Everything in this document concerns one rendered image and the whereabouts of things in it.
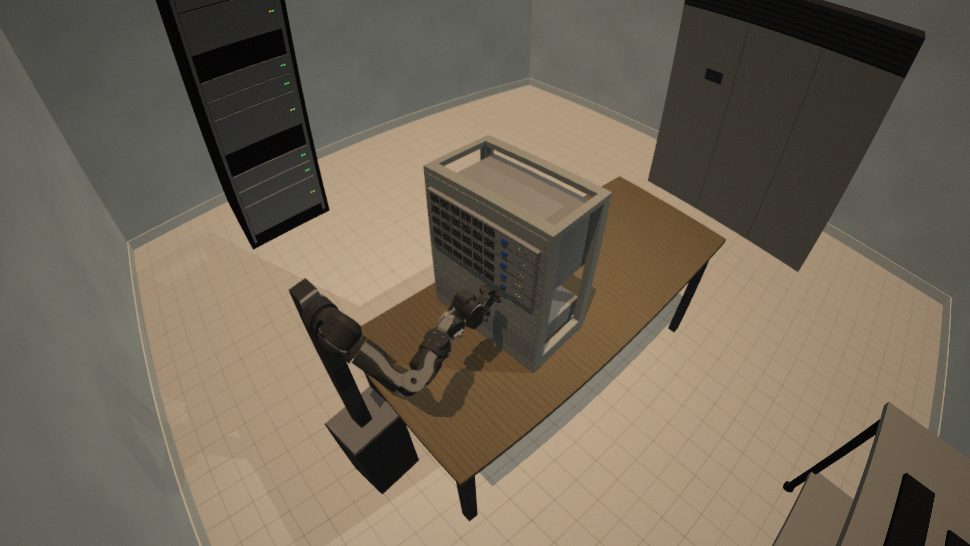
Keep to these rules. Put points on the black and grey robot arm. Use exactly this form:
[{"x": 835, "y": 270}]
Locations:
[{"x": 342, "y": 332}]

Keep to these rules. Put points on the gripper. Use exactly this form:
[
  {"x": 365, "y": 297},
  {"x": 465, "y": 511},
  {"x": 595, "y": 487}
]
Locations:
[{"x": 464, "y": 300}]

